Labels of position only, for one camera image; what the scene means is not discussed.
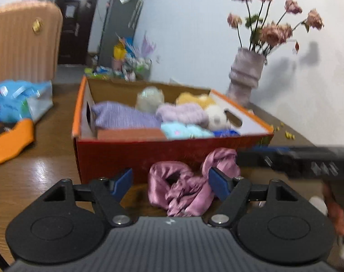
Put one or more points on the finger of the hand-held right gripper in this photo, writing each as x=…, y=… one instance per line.
x=259, y=160
x=269, y=148

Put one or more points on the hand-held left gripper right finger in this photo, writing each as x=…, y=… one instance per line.
x=219, y=184

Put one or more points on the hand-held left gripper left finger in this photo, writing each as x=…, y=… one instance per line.
x=123, y=181

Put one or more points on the pink satin cloth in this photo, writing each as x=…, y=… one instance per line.
x=183, y=187

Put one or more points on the red cardboard box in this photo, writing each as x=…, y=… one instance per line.
x=149, y=153

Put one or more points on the small blue soft item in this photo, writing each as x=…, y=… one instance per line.
x=227, y=133

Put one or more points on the light blue fluffy scrunchie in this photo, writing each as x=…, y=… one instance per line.
x=186, y=131

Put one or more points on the purple striped cloth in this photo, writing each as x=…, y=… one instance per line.
x=123, y=116

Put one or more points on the lavender fuzzy cloth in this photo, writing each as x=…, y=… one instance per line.
x=183, y=114

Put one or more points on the person's right hand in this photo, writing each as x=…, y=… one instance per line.
x=337, y=212

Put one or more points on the scattered yellow bits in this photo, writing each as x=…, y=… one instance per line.
x=288, y=134

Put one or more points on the white plush toy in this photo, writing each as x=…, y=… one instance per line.
x=217, y=119

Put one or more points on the grey ribbed vase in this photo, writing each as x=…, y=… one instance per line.
x=247, y=76

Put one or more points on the white green plush ball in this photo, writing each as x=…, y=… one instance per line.
x=149, y=99

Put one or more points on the yellow plush toy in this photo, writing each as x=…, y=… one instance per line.
x=194, y=99

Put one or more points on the green plastic bag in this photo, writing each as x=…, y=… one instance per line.
x=99, y=72

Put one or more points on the dried pink rose bouquet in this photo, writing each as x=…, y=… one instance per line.
x=271, y=32

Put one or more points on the orange cardboard flap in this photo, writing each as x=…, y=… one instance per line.
x=10, y=144

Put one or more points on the yellow blue gift bags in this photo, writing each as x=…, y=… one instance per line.
x=121, y=51

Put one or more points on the blue plastic packet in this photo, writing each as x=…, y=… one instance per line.
x=16, y=99

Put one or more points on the grey refrigerator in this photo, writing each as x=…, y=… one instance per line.
x=118, y=25

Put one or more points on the dark brown door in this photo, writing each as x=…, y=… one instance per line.
x=75, y=28

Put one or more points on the pink ribbed suitcase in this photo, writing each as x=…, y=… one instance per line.
x=22, y=42

